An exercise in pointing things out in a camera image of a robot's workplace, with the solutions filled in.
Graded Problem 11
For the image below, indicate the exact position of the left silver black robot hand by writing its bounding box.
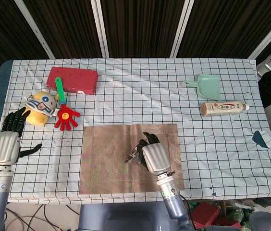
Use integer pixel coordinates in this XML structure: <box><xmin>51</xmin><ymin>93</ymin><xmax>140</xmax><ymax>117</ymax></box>
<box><xmin>0</xmin><ymin>107</ymin><xmax>43</xmax><ymax>166</ymax></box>

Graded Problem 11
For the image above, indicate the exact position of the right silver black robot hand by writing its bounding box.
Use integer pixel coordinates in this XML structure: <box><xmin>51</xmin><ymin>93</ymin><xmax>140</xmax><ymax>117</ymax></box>
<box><xmin>136</xmin><ymin>131</ymin><xmax>171</xmax><ymax>175</ymax></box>

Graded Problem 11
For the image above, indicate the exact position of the brown woven placemat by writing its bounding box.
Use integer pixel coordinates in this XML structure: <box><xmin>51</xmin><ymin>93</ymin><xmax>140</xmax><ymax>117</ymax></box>
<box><xmin>78</xmin><ymin>123</ymin><xmax>185</xmax><ymax>195</ymax></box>

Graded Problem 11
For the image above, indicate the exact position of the yellow plush toy striped cap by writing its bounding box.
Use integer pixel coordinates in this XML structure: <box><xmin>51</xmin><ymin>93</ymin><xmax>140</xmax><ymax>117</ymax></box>
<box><xmin>22</xmin><ymin>90</ymin><xmax>59</xmax><ymax>127</ymax></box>

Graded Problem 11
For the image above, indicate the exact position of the blue-grey robot torso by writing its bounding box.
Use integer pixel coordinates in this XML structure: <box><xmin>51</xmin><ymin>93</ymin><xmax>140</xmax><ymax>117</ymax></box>
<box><xmin>77</xmin><ymin>201</ymin><xmax>182</xmax><ymax>231</ymax></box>

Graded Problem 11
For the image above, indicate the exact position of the white black grid tablecloth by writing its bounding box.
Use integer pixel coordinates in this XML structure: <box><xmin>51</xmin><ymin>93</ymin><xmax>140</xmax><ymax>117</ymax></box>
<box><xmin>0</xmin><ymin>59</ymin><xmax>271</xmax><ymax>205</ymax></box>

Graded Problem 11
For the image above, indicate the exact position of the plain red brick block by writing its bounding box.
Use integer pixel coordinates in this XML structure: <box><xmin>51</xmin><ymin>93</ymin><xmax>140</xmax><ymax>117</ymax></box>
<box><xmin>212</xmin><ymin>216</ymin><xmax>243</xmax><ymax>229</ymax></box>
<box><xmin>190</xmin><ymin>201</ymin><xmax>221</xmax><ymax>226</ymax></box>

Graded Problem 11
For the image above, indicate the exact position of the beige drink bottle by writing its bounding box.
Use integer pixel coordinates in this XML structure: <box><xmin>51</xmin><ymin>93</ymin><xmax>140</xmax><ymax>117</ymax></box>
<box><xmin>200</xmin><ymin>101</ymin><xmax>250</xmax><ymax>118</ymax></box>

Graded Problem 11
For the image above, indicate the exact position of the mint green plastic dustpan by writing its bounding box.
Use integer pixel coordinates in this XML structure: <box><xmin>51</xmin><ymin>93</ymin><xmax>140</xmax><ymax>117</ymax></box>
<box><xmin>183</xmin><ymin>74</ymin><xmax>222</xmax><ymax>101</ymax></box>

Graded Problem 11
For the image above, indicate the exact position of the red brick block with sticker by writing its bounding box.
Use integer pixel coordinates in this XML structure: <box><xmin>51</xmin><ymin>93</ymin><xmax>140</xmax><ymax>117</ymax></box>
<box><xmin>46</xmin><ymin>66</ymin><xmax>99</xmax><ymax>96</ymax></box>

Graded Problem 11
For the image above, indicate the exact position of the green patterned cloth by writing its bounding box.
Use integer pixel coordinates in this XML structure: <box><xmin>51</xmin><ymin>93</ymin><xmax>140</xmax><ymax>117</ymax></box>
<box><xmin>231</xmin><ymin>206</ymin><xmax>258</xmax><ymax>228</ymax></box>

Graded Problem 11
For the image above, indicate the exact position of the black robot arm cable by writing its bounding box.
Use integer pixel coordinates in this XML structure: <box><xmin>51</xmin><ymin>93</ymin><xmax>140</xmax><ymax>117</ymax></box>
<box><xmin>180</xmin><ymin>194</ymin><xmax>198</xmax><ymax>230</ymax></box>

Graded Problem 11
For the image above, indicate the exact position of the red hand clapper green handle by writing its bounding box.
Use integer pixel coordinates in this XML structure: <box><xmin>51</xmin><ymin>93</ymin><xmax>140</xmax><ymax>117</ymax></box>
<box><xmin>54</xmin><ymin>77</ymin><xmax>81</xmax><ymax>132</ymax></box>

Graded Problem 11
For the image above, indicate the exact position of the black floor cable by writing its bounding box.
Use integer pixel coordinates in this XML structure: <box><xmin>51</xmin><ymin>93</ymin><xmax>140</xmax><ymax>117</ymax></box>
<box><xmin>17</xmin><ymin>204</ymin><xmax>81</xmax><ymax>231</ymax></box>

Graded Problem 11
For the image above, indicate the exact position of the white partition frame post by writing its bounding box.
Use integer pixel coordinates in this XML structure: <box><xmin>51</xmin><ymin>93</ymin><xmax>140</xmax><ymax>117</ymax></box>
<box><xmin>90</xmin><ymin>0</ymin><xmax>110</xmax><ymax>58</ymax></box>
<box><xmin>247</xmin><ymin>14</ymin><xmax>271</xmax><ymax>61</ymax></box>
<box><xmin>170</xmin><ymin>0</ymin><xmax>195</xmax><ymax>58</ymax></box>
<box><xmin>14</xmin><ymin>0</ymin><xmax>55</xmax><ymax>59</ymax></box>

